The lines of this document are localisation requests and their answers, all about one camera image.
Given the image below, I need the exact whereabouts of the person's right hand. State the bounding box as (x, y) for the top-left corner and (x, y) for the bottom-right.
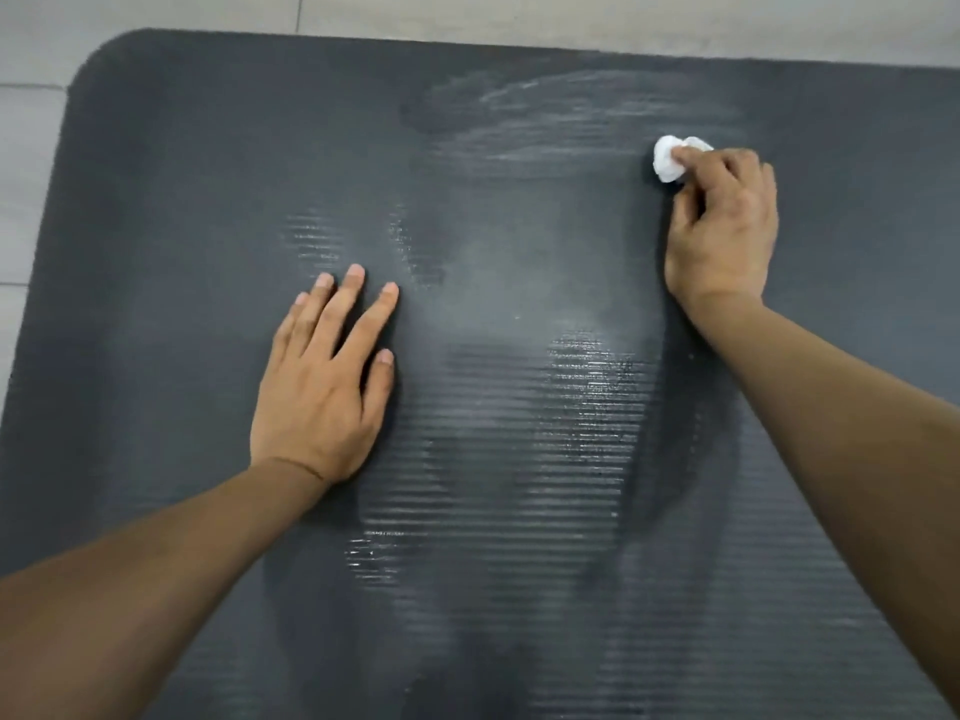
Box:
(663, 145), (781, 312)

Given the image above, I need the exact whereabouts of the person's left hand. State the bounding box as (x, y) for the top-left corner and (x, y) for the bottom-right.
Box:
(248, 263), (401, 487)

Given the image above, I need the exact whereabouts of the white tissue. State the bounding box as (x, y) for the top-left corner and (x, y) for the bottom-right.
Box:
(651, 135), (715, 185)

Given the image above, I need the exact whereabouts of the dark grey yoga mat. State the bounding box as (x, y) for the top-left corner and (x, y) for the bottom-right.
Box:
(0, 27), (960, 720)

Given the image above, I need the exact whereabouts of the person's right forearm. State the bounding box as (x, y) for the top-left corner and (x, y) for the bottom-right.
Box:
(678, 294), (960, 702)

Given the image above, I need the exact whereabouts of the person's left forearm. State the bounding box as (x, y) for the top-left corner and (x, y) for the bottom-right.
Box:
(0, 460), (331, 720)

